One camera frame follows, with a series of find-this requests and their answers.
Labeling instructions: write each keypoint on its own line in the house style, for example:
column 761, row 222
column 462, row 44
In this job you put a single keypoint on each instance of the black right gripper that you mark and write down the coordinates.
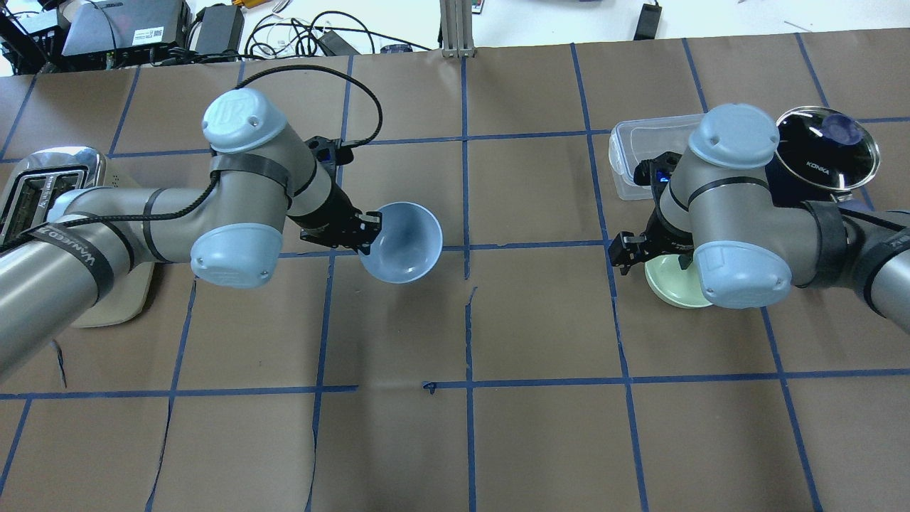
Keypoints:
column 666, row 237

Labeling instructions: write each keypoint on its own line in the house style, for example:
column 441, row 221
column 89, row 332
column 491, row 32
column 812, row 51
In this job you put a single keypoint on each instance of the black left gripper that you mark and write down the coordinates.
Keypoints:
column 343, row 207

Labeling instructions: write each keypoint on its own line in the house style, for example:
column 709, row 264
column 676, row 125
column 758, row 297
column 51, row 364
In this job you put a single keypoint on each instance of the blue bowl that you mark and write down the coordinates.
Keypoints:
column 408, row 245

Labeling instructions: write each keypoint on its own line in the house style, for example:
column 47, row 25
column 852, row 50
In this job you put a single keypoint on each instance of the green bowl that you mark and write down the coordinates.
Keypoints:
column 675, row 286

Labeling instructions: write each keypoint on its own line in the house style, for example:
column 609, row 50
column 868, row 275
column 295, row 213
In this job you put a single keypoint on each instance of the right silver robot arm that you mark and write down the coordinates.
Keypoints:
column 752, row 205

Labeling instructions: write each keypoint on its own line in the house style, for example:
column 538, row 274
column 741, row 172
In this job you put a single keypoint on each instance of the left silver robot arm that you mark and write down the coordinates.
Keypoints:
column 261, row 174

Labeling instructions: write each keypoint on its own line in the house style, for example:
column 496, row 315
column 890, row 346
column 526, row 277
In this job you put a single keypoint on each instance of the clear plastic lidded container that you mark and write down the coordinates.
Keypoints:
column 633, row 141

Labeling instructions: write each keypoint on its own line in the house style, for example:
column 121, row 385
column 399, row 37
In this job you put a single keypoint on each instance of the blue pot with glass lid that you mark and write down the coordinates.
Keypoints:
column 822, row 155

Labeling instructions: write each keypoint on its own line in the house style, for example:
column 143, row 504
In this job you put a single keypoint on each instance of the black power adapter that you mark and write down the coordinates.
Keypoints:
column 648, row 21

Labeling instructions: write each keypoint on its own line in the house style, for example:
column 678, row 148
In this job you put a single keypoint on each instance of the black electronics box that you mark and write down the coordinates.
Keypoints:
column 117, row 34

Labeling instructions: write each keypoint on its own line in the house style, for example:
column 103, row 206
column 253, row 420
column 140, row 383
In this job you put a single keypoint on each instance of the aluminium frame post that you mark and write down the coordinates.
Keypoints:
column 457, row 29

